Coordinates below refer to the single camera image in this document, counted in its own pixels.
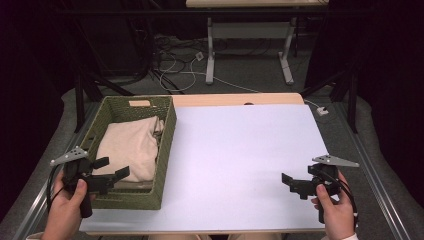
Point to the white metal desk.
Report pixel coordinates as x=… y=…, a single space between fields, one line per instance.
x=250 y=30

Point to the person's right hand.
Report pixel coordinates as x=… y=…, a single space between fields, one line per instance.
x=336 y=213

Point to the black crossbar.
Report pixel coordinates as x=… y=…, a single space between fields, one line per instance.
x=200 y=12

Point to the black metal stand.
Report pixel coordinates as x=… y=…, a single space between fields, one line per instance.
x=79 y=106

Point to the person's left hand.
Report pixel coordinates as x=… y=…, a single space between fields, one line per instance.
x=63 y=210

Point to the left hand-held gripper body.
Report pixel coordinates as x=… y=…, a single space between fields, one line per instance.
x=100 y=184

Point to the white table mat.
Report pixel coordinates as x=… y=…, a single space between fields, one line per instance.
x=233 y=150

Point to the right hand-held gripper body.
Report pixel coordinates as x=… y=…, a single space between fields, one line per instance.
x=328 y=180

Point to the aluminium rail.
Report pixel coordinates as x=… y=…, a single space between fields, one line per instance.
x=43 y=196
x=376 y=186

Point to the beige cloth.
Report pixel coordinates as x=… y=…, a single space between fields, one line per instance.
x=130 y=143

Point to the white wall adapter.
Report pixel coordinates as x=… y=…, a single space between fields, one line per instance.
x=199 y=56

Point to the white power plug box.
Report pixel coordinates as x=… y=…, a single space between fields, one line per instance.
x=322 y=111

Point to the green woven basket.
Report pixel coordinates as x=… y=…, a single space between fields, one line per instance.
x=166 y=160

